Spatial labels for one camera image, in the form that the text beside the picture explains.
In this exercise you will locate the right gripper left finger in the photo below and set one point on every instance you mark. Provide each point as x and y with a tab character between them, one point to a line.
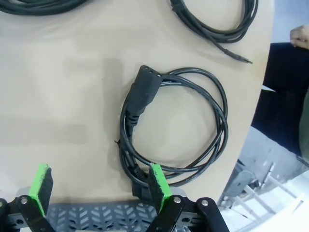
39	188

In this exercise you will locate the white table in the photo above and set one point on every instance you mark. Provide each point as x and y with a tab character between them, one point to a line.
277	212

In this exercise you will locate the person's black trousers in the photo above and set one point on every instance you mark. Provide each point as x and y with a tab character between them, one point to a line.
280	96

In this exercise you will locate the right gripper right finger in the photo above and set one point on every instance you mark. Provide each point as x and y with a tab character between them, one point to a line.
159	188

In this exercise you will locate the person's right hand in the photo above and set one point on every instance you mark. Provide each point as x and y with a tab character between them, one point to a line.
300	36

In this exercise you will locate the grey perforated plastic basket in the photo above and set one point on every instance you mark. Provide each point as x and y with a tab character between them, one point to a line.
96	215

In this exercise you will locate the person in green sweater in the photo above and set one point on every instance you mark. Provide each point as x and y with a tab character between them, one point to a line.
305	125

